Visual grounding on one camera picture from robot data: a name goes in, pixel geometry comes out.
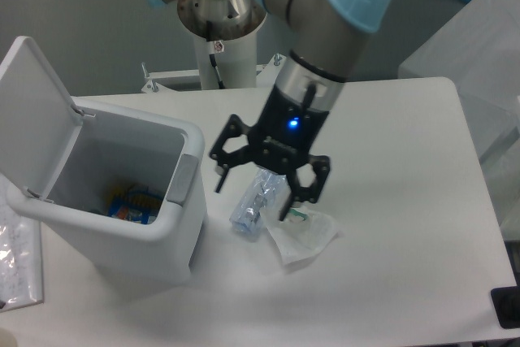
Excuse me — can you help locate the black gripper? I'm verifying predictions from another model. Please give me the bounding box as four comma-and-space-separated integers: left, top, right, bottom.
208, 85, 332, 223

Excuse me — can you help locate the white plastic trash can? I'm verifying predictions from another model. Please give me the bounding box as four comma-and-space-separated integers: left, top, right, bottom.
1, 36, 207, 284

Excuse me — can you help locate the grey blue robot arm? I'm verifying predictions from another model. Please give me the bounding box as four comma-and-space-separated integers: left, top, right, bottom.
147, 0, 391, 219

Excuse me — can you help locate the colourful trash inside can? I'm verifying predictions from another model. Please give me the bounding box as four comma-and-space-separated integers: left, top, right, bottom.
106, 184, 164, 225

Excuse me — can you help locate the clear crushed plastic bottle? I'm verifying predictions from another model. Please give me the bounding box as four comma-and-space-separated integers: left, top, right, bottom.
229, 169, 287, 241

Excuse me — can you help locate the clear plastic wrapper bag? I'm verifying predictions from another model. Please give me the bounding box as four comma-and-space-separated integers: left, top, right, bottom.
260, 206, 341, 272

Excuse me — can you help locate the black device at edge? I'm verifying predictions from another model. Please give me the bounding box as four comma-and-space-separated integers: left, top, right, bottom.
491, 286, 519, 329

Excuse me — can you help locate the clear sleeve with paper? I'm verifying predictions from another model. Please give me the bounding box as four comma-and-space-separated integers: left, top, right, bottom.
1, 177, 44, 313

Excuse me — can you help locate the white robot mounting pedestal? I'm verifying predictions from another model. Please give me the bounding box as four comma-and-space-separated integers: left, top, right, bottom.
141, 33, 286, 93

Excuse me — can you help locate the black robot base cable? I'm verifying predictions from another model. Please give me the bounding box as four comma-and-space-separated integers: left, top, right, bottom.
205, 20, 227, 90

